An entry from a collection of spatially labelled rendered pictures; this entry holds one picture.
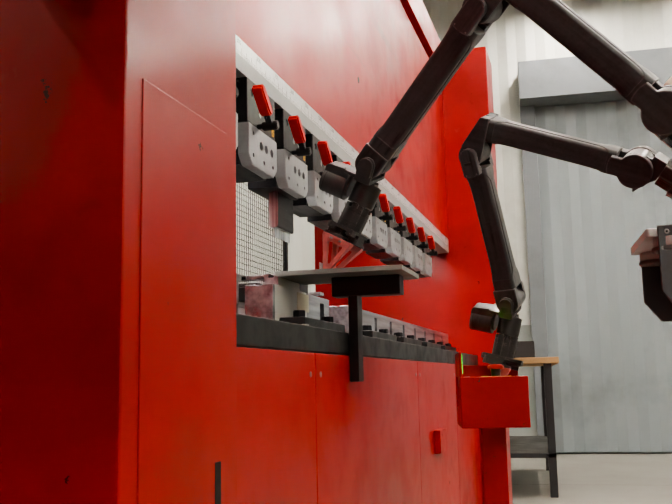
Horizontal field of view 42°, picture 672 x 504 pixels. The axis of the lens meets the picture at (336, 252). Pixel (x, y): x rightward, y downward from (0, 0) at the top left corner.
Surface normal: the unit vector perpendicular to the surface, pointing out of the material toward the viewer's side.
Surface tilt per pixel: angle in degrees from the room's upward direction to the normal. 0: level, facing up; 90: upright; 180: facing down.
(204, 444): 90
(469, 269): 90
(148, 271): 90
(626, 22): 90
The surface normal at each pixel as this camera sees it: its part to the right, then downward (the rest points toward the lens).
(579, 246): -0.04, -0.14
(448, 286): -0.28, -0.14
